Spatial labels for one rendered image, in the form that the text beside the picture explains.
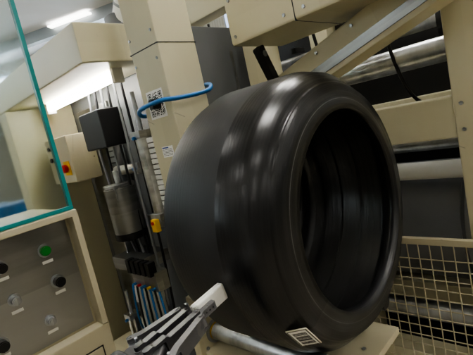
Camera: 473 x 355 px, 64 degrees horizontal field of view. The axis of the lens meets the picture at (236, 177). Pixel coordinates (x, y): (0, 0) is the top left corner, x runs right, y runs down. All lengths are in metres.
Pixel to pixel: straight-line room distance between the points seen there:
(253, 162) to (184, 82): 0.48
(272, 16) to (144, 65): 0.37
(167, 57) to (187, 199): 0.45
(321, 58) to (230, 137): 0.56
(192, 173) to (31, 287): 0.70
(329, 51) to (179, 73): 0.43
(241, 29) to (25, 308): 1.00
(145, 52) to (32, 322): 0.82
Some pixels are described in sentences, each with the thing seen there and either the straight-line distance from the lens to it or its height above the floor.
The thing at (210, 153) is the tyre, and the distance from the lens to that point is 0.70.
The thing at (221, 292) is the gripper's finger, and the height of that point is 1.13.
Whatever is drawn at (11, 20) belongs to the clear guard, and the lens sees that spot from 1.32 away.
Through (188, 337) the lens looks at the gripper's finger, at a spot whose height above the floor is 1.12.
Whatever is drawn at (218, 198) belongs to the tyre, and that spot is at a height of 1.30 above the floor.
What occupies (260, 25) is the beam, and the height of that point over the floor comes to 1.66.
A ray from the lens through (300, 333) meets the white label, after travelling 0.72.
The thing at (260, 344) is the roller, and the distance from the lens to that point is 0.95.
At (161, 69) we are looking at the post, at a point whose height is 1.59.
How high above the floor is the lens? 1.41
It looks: 8 degrees down
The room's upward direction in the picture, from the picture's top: 13 degrees counter-clockwise
